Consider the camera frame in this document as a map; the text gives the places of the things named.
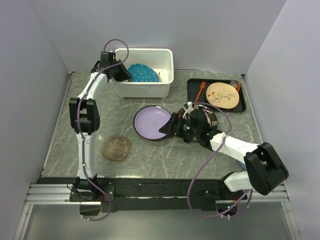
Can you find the black plate with colored squares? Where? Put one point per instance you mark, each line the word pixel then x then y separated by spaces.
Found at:
pixel 201 125

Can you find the white plastic bin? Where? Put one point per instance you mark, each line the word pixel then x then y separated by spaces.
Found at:
pixel 159 59

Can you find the beige bird plate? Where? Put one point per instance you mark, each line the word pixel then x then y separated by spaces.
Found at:
pixel 222 95

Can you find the black tray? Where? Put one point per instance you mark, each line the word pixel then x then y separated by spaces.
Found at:
pixel 193 87

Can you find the aluminium frame rail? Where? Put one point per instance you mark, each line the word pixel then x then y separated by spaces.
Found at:
pixel 52 194

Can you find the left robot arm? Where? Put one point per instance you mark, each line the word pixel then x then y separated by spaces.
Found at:
pixel 85 118

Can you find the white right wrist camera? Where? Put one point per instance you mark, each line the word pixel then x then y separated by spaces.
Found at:
pixel 188 108

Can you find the orange plastic fork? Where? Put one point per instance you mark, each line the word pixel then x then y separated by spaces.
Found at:
pixel 202 86

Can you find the dark blue brown-rimmed plate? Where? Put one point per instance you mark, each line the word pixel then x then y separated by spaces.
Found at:
pixel 155 140

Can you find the orange plastic spoon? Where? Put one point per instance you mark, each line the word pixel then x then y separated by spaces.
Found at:
pixel 238 87

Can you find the lavender plate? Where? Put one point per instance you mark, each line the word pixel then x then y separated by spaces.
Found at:
pixel 152 122

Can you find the blue patterned small plate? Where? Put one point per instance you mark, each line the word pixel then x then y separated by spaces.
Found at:
pixel 242 165

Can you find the blue polka dot plate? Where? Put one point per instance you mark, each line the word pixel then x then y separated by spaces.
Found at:
pixel 141 73

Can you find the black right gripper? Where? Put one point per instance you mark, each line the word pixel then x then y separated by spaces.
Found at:
pixel 177 119

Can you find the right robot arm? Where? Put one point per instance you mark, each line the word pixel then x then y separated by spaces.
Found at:
pixel 264 169

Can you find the pink glass dish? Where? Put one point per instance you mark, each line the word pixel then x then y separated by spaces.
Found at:
pixel 116 148

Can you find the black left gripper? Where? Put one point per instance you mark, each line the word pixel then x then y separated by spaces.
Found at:
pixel 125 75

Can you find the clear glass cup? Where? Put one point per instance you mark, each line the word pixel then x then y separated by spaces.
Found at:
pixel 234 83

